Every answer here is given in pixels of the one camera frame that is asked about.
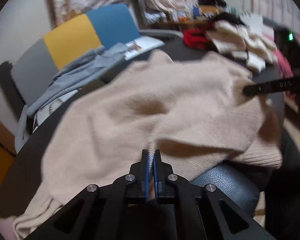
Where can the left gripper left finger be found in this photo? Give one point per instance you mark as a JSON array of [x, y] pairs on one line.
[[97, 210]]

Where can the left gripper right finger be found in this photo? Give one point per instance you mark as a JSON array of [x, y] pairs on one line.
[[202, 212]]

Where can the beige knit sweater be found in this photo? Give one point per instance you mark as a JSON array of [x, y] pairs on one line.
[[194, 112]]

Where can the pink bed cover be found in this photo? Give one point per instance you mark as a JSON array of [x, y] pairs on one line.
[[288, 53]]

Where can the white fluffy garment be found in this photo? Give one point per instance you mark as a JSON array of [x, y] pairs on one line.
[[244, 44]]

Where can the folded pink garment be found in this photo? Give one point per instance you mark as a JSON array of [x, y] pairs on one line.
[[6, 228]]

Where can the black knit garment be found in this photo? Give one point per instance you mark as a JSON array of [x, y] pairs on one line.
[[228, 17]]

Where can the red knit garment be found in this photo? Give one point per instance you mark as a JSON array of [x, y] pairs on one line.
[[195, 38]]

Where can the wooden side table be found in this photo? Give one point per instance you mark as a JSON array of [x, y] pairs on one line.
[[187, 20]]

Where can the black rolled mat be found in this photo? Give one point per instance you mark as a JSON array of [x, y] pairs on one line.
[[9, 89]]

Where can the light blue grey garment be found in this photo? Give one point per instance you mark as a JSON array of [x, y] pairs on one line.
[[80, 72]]

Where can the grey yellow blue chair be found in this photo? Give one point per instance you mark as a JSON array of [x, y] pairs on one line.
[[97, 30]]

